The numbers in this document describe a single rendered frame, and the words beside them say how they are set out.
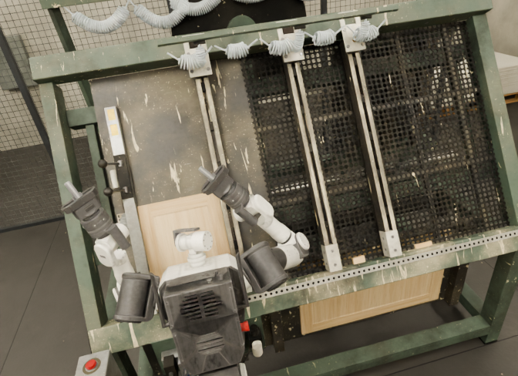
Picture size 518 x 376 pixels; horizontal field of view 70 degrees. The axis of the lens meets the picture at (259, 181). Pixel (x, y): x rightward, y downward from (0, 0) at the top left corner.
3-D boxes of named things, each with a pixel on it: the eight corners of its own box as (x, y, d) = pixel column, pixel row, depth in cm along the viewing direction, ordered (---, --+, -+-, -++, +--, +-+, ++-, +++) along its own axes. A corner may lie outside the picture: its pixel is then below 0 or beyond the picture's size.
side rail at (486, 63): (501, 224, 198) (518, 226, 187) (458, 25, 200) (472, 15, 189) (514, 221, 199) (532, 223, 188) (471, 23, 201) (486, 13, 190)
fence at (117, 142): (147, 313, 168) (146, 316, 164) (106, 109, 170) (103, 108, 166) (158, 310, 169) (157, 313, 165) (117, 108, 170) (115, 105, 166)
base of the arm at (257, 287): (290, 280, 130) (289, 276, 119) (260, 299, 129) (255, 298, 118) (268, 243, 135) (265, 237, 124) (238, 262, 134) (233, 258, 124)
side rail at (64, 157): (95, 323, 171) (87, 331, 160) (48, 91, 172) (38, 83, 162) (108, 319, 172) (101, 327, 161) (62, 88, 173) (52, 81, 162)
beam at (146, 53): (42, 87, 167) (31, 80, 157) (38, 65, 167) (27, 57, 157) (479, 18, 195) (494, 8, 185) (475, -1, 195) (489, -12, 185)
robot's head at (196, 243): (206, 260, 120) (200, 234, 119) (179, 261, 124) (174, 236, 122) (215, 253, 126) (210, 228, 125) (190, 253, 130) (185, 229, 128)
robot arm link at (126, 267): (130, 247, 144) (142, 279, 155) (104, 259, 140) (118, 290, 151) (139, 265, 136) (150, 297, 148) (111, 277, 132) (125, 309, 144)
